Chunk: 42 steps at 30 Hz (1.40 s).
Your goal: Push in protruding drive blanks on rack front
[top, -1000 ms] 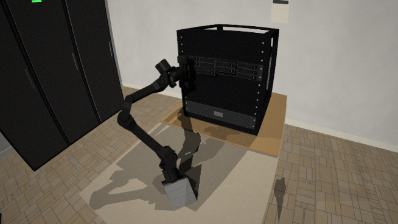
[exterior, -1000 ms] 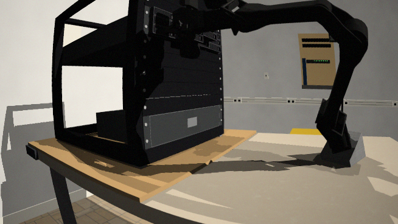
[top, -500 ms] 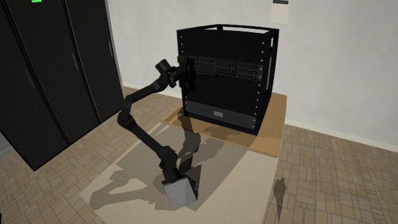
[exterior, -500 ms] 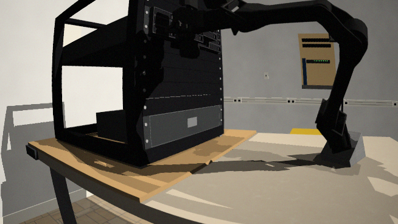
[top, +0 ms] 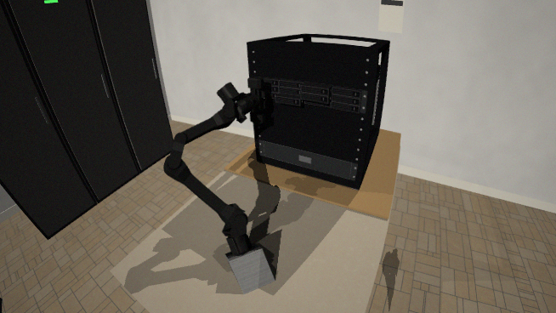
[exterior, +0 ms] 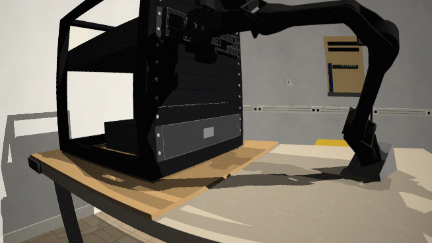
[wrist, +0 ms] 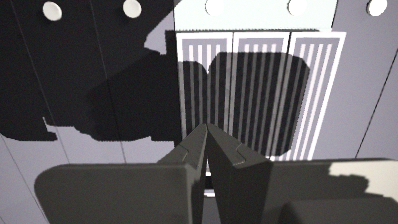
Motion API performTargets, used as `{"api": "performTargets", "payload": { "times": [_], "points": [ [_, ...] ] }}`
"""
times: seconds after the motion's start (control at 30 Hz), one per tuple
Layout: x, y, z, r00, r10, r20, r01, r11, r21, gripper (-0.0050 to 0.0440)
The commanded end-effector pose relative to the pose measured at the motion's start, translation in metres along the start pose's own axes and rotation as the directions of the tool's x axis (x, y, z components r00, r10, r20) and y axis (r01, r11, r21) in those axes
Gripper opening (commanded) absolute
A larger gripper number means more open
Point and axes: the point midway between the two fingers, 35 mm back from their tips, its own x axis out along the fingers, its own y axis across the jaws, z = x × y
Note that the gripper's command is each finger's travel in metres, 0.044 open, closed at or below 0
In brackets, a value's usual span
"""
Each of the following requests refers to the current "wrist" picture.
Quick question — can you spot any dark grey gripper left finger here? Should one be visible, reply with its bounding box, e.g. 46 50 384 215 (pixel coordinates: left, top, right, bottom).
34 124 207 224

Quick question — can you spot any black server rack frame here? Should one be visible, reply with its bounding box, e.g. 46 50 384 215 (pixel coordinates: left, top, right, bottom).
0 0 398 224

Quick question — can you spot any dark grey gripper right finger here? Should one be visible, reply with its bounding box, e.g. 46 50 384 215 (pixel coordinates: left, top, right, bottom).
206 124 398 224

